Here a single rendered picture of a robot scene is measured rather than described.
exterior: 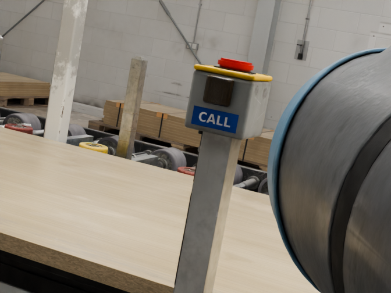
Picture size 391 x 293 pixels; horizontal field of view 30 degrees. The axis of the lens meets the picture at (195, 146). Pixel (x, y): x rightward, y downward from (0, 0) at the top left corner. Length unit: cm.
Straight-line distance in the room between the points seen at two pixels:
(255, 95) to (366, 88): 50
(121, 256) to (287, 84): 732
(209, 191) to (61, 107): 126
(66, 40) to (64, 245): 97
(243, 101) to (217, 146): 6
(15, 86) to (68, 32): 711
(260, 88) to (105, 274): 42
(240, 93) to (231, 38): 788
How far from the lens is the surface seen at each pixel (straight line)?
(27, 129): 212
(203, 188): 81
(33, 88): 942
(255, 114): 79
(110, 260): 110
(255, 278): 114
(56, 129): 204
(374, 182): 22
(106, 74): 942
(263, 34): 829
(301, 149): 29
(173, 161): 244
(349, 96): 29
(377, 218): 21
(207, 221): 81
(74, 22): 201
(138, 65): 205
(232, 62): 79
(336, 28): 825
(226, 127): 77
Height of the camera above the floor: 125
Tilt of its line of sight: 9 degrees down
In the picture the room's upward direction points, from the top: 10 degrees clockwise
